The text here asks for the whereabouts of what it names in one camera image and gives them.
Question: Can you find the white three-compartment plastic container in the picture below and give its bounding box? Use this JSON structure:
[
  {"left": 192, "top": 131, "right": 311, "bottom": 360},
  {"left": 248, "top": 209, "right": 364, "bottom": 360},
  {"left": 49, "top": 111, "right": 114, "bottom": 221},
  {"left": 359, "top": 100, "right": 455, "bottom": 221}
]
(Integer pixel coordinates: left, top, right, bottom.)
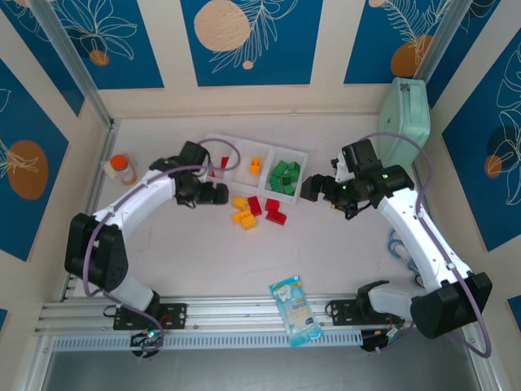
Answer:
[{"left": 202, "top": 130, "right": 308, "bottom": 204}]

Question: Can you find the blue stethoscope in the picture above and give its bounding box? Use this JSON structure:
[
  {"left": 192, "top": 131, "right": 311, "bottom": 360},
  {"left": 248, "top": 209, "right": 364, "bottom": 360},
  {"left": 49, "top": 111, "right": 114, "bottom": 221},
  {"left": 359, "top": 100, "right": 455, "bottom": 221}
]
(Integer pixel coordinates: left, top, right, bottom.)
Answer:
[{"left": 386, "top": 230, "right": 422, "bottom": 286}]

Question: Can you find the mint green zip case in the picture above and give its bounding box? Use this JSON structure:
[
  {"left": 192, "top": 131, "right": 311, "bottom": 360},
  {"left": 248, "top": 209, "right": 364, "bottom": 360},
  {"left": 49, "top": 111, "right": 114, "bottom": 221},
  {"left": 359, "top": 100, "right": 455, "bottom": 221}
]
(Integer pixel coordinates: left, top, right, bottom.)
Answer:
[{"left": 377, "top": 77, "right": 431, "bottom": 171}]

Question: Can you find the orange-capped bottle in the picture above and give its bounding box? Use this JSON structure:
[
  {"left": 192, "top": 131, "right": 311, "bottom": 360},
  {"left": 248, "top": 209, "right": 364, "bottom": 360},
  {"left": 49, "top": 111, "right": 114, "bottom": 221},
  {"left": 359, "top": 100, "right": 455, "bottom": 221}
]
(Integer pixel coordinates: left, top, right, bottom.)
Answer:
[{"left": 110, "top": 154, "right": 138, "bottom": 186}]

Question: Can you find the blue wet wipes packet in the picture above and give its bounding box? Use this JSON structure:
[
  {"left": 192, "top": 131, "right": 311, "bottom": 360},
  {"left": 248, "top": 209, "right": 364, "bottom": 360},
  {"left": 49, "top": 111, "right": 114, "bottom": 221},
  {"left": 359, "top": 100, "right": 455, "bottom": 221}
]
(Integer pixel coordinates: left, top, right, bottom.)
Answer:
[{"left": 268, "top": 275, "right": 325, "bottom": 348}]

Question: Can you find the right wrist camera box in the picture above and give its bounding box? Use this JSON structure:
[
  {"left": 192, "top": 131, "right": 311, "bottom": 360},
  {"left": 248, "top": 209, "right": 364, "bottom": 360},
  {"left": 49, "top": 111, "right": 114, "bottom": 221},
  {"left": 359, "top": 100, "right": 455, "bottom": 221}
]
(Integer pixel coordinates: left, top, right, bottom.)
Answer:
[{"left": 331, "top": 138, "right": 383, "bottom": 183}]

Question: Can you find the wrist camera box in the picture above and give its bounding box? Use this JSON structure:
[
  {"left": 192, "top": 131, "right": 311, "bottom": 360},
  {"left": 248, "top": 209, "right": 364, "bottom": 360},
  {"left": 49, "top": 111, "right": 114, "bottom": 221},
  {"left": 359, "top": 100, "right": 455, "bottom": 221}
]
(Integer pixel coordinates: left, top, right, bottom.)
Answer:
[
  {"left": 177, "top": 140, "right": 211, "bottom": 170},
  {"left": 331, "top": 138, "right": 383, "bottom": 183}
]

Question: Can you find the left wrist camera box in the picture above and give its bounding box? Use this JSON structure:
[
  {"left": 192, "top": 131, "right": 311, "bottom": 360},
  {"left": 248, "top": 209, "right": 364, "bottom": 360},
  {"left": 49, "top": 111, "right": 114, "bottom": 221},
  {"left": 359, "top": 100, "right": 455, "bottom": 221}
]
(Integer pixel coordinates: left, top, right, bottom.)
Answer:
[{"left": 177, "top": 140, "right": 211, "bottom": 170}]

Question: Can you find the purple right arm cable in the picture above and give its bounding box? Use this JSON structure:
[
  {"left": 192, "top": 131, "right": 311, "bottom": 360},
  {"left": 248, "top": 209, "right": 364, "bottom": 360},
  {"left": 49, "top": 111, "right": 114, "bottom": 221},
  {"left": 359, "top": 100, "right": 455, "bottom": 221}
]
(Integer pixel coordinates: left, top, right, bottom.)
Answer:
[{"left": 360, "top": 131, "right": 493, "bottom": 359}]

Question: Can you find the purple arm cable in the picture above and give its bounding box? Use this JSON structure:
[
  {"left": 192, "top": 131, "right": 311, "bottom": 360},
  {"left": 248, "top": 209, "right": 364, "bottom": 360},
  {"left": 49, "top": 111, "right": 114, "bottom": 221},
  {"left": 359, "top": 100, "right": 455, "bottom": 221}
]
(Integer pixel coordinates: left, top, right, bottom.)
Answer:
[
  {"left": 83, "top": 137, "right": 241, "bottom": 359},
  {"left": 360, "top": 131, "right": 493, "bottom": 359}
]

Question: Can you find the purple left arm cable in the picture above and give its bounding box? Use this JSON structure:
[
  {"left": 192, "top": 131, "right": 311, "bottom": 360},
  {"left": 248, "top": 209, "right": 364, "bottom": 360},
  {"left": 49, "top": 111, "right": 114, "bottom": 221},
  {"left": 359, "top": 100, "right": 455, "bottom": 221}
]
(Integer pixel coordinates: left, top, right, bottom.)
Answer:
[{"left": 83, "top": 137, "right": 241, "bottom": 359}]

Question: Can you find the aluminium side rail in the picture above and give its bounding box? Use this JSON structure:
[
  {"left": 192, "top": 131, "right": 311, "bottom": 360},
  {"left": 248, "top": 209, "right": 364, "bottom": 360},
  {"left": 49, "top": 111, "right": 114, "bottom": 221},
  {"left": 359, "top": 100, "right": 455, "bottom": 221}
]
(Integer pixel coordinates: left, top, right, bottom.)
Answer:
[
  {"left": 60, "top": 120, "right": 119, "bottom": 302},
  {"left": 410, "top": 162, "right": 453, "bottom": 266}
]

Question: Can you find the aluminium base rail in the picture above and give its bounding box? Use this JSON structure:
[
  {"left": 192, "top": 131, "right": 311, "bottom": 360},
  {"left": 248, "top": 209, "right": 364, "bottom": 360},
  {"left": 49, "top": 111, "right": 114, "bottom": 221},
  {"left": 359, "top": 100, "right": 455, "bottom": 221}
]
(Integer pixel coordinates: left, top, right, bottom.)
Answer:
[{"left": 34, "top": 293, "right": 420, "bottom": 333}]

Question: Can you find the grey slotted cable duct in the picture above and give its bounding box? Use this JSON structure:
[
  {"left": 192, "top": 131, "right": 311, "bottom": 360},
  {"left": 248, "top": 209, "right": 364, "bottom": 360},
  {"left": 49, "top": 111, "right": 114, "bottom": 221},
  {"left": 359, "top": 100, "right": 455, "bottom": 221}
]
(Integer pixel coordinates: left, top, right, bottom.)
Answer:
[{"left": 52, "top": 330, "right": 363, "bottom": 352}]

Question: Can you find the aluminium corner post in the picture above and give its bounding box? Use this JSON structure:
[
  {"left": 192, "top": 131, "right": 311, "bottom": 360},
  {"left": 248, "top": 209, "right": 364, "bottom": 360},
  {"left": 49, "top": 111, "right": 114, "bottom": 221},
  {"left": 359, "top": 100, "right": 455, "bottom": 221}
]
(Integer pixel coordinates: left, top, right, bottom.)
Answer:
[
  {"left": 24, "top": 0, "right": 117, "bottom": 131},
  {"left": 413, "top": 0, "right": 473, "bottom": 82}
]

